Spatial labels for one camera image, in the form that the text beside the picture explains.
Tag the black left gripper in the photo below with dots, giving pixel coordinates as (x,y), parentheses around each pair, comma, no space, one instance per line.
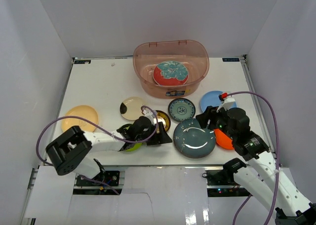
(158,137)

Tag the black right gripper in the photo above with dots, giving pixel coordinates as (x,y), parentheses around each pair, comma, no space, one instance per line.
(211,114)

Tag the lime green plate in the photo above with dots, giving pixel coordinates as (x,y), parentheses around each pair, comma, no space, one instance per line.
(130,147)

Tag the light blue plate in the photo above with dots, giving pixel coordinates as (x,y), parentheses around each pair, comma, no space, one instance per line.
(210,98)

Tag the dark grey-blue large plate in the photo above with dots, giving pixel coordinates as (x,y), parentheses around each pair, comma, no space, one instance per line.
(192,141)

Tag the red teal floral plate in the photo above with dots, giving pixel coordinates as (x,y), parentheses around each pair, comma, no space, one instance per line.
(170,73)

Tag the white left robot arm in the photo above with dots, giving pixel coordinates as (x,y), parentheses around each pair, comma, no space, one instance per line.
(68,152)

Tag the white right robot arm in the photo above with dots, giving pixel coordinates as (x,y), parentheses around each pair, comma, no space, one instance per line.
(257,170)

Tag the pink translucent plastic bin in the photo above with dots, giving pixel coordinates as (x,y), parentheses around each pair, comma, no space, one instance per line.
(192,54)

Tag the blue white porcelain plate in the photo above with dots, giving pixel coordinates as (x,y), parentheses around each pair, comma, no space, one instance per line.
(181,109)

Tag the gold brown patterned plate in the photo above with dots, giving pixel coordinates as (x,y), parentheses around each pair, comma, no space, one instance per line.
(164,118)

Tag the cream plate black flowers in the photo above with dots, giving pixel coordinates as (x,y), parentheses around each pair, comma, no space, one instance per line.
(130,108)

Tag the right blue corner label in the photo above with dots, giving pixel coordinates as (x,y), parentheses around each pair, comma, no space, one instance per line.
(230,59)

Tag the blue corner label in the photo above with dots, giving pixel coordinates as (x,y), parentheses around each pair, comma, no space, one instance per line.
(230,59)
(82,61)

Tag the left blue corner label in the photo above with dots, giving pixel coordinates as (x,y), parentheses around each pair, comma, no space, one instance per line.
(82,61)

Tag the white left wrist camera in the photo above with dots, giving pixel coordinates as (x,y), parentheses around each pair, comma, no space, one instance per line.
(149,113)

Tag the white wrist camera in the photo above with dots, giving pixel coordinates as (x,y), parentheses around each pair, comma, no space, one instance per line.
(149,113)
(226,101)

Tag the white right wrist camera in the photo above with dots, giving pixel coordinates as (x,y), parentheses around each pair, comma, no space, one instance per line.
(226,101)

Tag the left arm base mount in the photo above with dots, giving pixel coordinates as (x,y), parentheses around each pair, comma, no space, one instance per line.
(107,183)

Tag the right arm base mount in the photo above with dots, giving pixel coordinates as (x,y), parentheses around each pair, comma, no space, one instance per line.
(219,185)

